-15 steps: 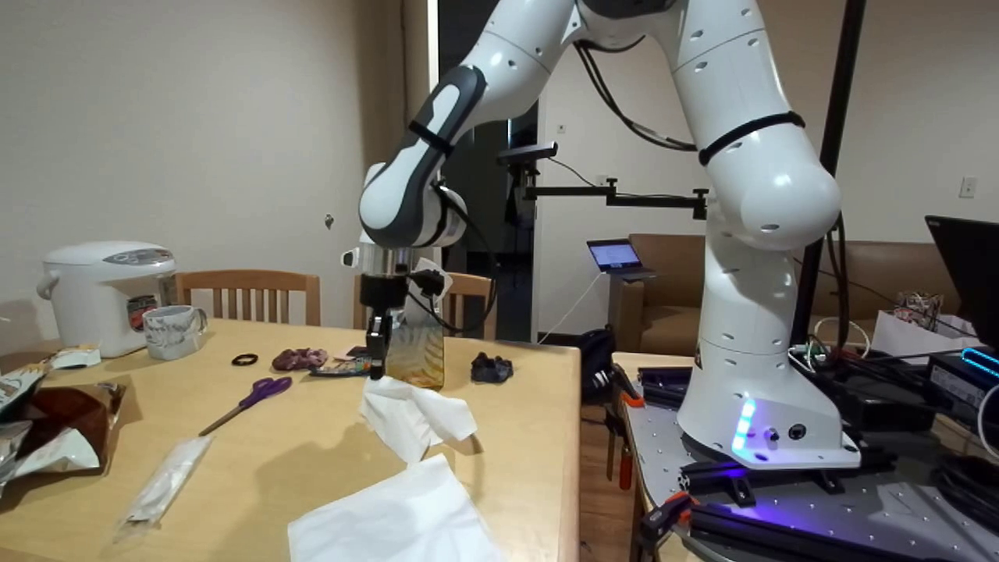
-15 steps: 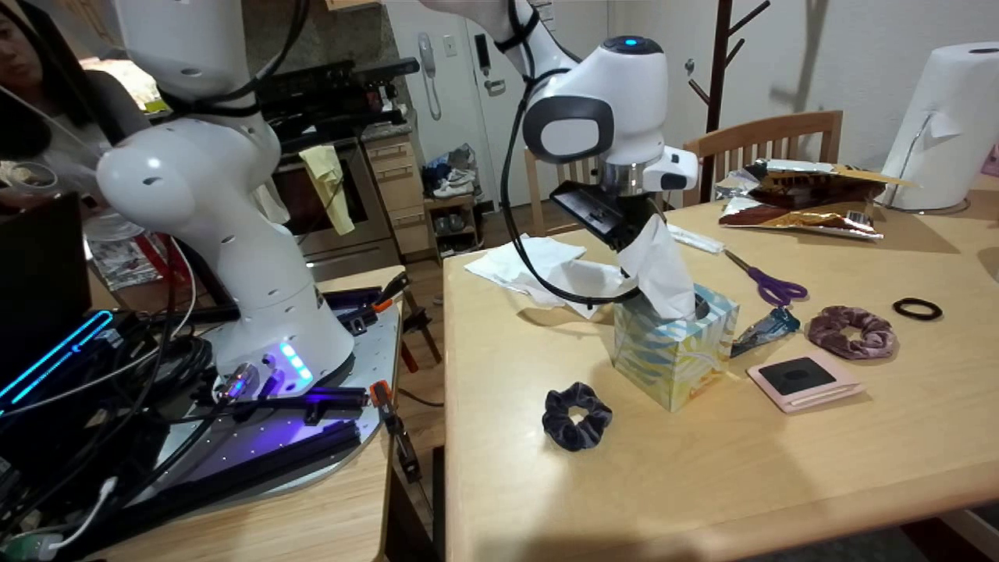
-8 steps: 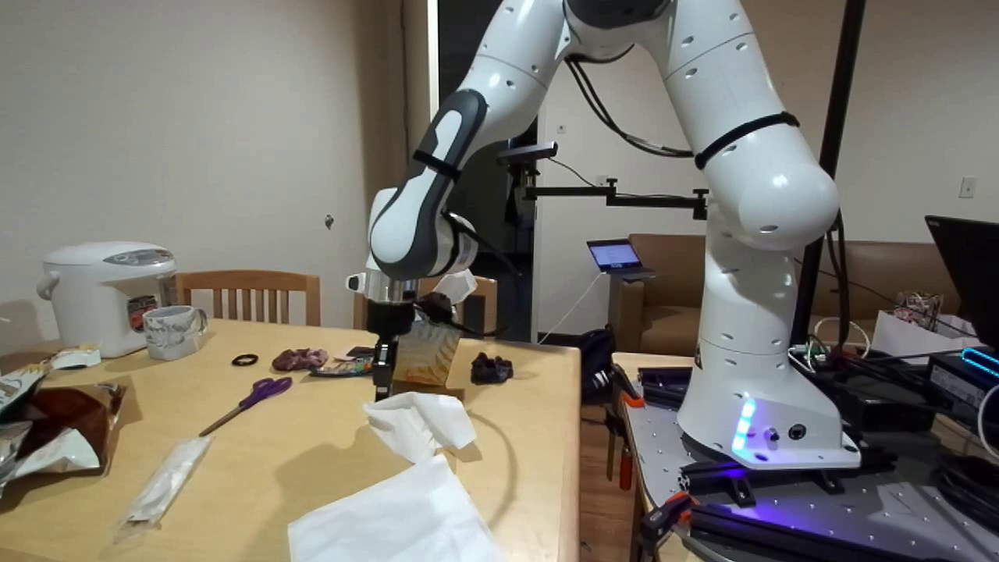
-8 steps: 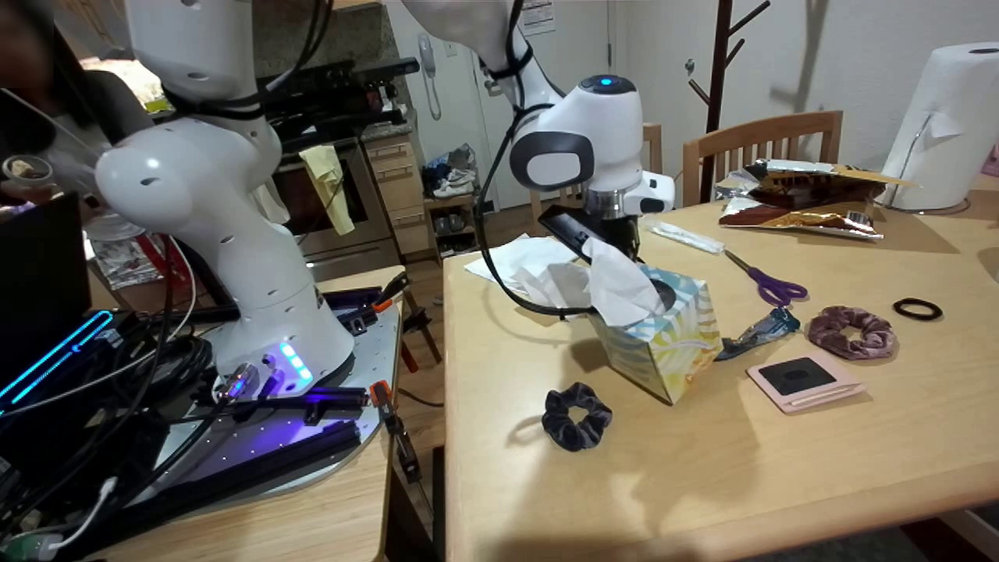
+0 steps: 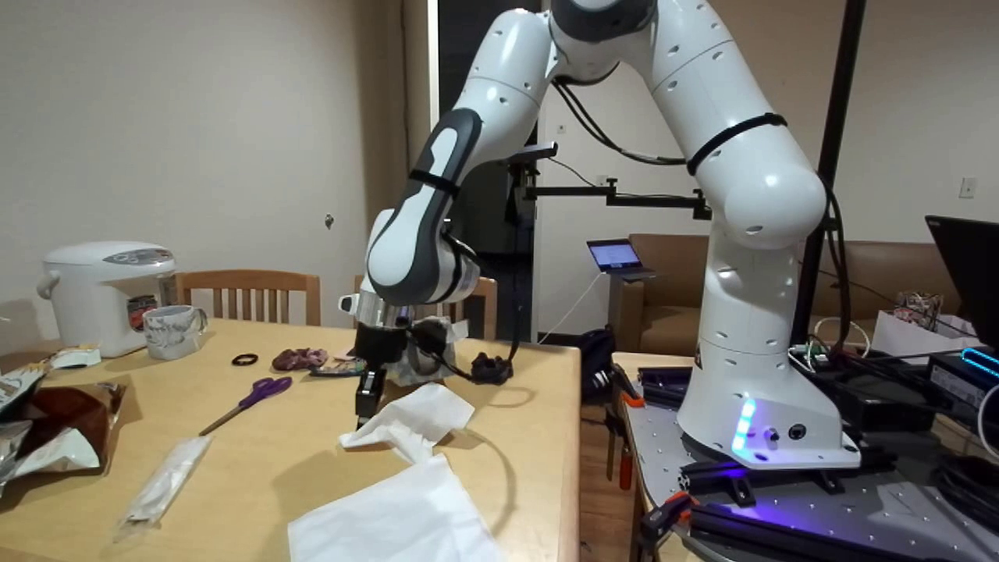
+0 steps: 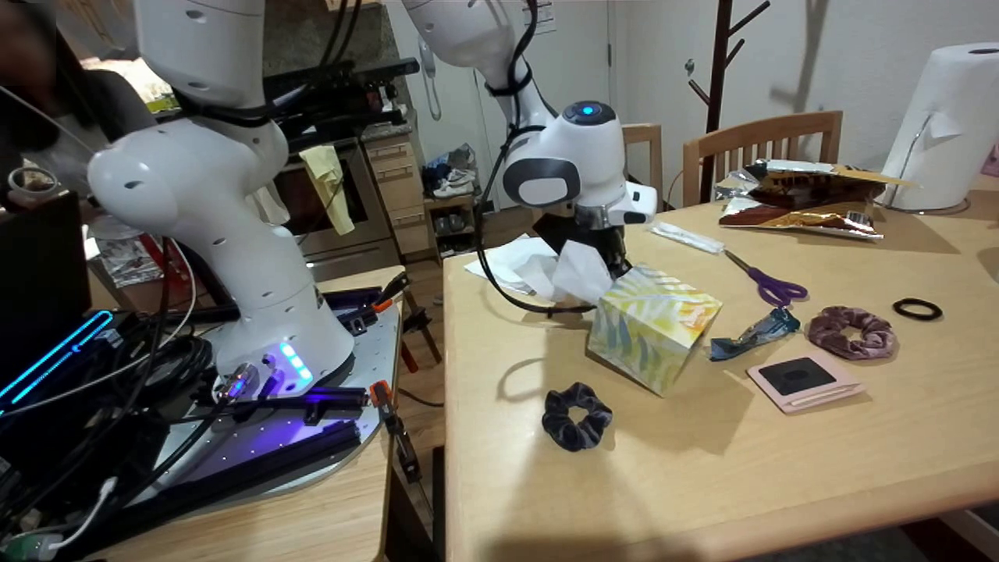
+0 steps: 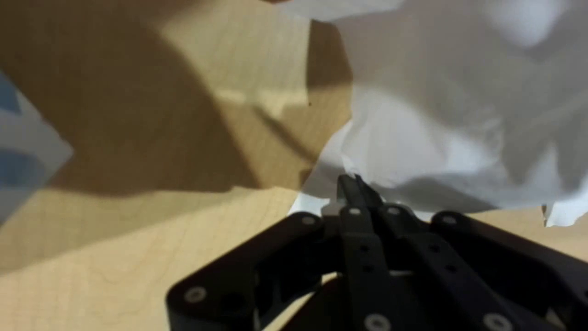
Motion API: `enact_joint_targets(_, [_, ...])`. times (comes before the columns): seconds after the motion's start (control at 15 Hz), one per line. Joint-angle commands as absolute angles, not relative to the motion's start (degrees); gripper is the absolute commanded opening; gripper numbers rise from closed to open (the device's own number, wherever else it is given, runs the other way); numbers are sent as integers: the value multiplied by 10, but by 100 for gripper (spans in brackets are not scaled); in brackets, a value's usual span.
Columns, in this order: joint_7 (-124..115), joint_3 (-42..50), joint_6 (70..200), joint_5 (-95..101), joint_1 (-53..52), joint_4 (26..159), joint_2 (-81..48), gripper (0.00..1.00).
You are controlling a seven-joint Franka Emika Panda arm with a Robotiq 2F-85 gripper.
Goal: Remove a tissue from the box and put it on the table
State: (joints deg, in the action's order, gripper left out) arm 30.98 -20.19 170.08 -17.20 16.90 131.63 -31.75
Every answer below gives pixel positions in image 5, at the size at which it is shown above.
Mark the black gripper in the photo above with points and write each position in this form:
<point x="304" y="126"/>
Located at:
<point x="381" y="345"/>

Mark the white tissue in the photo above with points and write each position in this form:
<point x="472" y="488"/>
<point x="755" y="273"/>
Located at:
<point x="415" y="409"/>

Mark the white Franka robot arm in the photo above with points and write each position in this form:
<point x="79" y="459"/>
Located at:
<point x="750" y="364"/>

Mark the dark teal wrapper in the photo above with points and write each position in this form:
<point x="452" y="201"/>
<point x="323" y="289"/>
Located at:
<point x="333" y="366"/>

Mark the maroon scrunchie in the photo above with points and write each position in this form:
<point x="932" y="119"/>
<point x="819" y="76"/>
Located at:
<point x="299" y="360"/>

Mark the black scrunchie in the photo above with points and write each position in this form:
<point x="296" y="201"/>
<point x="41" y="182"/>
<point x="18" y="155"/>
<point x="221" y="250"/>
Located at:
<point x="491" y="370"/>

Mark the white folded napkin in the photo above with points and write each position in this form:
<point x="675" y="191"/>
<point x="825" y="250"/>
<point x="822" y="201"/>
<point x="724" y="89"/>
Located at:
<point x="395" y="519"/>

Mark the wooden chair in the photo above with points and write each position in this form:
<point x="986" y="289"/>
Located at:
<point x="251" y="279"/>
<point x="488" y="300"/>

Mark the clear plastic utensil packet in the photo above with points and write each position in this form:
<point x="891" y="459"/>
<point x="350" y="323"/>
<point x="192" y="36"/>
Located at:
<point x="167" y="483"/>

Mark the orange black clamp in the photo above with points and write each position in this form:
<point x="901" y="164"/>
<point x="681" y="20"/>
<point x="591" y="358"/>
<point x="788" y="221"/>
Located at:
<point x="666" y="517"/>
<point x="626" y="416"/>

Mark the small blue screen tablet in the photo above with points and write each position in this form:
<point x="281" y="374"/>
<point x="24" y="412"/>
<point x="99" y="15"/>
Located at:
<point x="612" y="255"/>

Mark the white electric water boiler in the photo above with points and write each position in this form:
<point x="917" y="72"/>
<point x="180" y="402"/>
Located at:
<point x="99" y="300"/>

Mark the black plastic tray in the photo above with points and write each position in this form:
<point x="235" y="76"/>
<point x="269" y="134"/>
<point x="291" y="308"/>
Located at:
<point x="666" y="387"/>

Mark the small white wrapper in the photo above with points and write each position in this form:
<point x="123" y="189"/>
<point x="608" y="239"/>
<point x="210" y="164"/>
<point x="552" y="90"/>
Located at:
<point x="74" y="360"/>

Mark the brown sofa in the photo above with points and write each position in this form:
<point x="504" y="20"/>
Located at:
<point x="666" y="300"/>

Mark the crumpled silver white bag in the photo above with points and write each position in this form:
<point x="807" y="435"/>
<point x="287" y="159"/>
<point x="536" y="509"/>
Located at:
<point x="57" y="454"/>

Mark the silver foil snack bag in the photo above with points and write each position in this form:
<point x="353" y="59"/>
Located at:
<point x="18" y="386"/>

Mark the white papers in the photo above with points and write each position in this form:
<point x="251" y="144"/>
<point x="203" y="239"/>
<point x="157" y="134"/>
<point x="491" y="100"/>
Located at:
<point x="908" y="339"/>

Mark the black monitor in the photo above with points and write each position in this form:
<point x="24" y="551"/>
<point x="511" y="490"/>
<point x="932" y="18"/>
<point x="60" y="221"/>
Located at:
<point x="972" y="271"/>

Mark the small black wall hook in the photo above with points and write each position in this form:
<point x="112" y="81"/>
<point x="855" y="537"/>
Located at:
<point x="330" y="221"/>

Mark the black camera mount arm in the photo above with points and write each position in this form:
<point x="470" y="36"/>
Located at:
<point x="644" y="198"/>

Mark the grey metal base plate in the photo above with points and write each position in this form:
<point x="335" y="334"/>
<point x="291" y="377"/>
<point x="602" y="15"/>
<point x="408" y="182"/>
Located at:
<point x="831" y="517"/>

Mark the white wall outlet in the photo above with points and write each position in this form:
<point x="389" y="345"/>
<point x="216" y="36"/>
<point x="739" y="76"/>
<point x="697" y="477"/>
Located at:
<point x="965" y="189"/>

